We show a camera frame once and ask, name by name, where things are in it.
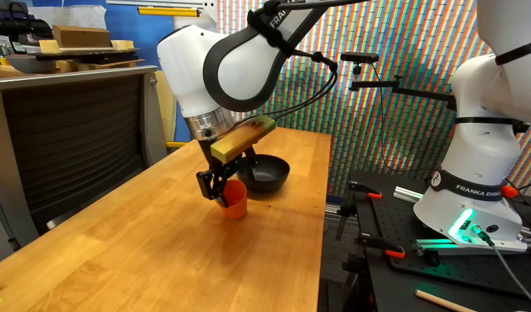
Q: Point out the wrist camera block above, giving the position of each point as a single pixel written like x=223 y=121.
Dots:
x=242 y=139

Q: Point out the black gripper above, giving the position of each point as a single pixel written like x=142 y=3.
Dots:
x=211 y=151

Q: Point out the wooden box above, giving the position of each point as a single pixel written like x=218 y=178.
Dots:
x=81 y=36

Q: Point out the black camera on stand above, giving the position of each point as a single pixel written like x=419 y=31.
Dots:
x=362 y=57

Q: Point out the yellow foam block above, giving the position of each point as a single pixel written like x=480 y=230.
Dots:
x=123 y=45
x=46 y=45

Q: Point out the grey bowl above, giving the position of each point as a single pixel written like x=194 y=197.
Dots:
x=29 y=62

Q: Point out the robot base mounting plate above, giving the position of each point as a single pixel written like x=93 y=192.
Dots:
x=497 y=244

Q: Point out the beige board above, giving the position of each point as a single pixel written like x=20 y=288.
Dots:
x=168 y=104

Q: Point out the black bowl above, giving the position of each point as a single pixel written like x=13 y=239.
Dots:
x=270 y=175

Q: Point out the yellow bar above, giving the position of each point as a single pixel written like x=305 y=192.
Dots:
x=168 y=10

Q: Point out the wooden stick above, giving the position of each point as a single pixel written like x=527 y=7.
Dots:
x=445 y=301

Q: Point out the silver aluminium rail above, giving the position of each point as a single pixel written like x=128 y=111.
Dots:
x=407 y=194

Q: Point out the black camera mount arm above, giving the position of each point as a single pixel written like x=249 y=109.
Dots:
x=405 y=88

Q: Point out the black bag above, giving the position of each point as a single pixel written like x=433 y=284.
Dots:
x=20 y=26

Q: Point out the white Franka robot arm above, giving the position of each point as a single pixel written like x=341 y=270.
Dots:
x=185 y=62

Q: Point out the orange plastic cup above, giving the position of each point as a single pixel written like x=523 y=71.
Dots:
x=239 y=203

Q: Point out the black breadboard table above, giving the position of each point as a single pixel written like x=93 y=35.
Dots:
x=393 y=277

